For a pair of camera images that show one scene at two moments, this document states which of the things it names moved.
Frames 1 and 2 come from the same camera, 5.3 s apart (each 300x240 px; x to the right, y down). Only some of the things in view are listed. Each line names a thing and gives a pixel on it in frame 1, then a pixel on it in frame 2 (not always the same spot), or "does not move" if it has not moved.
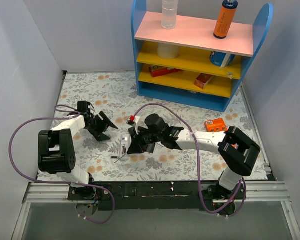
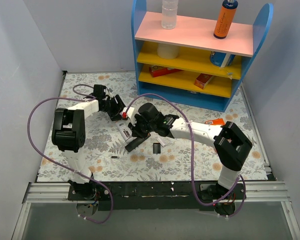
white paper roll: [167, 51] does not move
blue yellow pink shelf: [188, 64] does not move
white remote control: [125, 145] -> [125, 129]
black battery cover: [150, 148] -> [156, 148]
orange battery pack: [216, 125] does not move
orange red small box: [202, 80] does not move
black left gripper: [100, 125] -> [115, 108]
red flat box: [156, 71] does not move
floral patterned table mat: [108, 133] does not move
